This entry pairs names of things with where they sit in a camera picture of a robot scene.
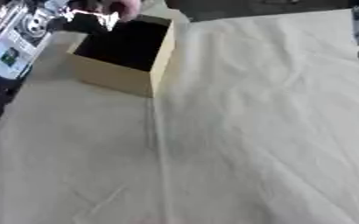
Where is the tan cardboard box black inside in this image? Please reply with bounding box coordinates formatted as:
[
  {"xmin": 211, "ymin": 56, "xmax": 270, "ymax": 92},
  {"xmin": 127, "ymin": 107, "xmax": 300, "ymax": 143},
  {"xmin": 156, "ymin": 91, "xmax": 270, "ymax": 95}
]
[{"xmin": 66, "ymin": 13, "xmax": 179, "ymax": 99}]

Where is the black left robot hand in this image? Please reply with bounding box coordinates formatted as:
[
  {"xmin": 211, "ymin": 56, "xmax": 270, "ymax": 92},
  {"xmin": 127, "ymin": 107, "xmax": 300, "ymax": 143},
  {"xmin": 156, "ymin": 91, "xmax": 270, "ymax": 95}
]
[{"xmin": 58, "ymin": 0, "xmax": 123, "ymax": 33}]

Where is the pink rounded toy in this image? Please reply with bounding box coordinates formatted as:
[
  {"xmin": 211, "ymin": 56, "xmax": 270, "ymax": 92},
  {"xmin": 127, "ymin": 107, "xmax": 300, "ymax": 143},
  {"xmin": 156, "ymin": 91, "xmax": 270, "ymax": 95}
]
[{"xmin": 107, "ymin": 0, "xmax": 144, "ymax": 23}]

